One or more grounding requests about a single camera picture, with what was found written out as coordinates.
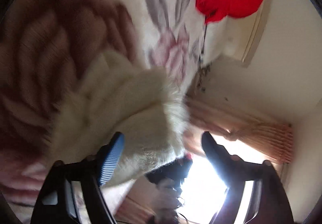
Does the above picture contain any white fluffy garment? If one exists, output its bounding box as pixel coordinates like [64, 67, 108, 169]
[49, 49, 188, 186]

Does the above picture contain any pink window curtain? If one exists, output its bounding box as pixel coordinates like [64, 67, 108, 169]
[186, 97, 294, 164]

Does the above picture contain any white pillow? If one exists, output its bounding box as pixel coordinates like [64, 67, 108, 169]
[201, 17, 252, 67]

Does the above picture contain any floral plush blanket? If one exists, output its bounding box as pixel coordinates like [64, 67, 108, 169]
[1, 0, 204, 223]

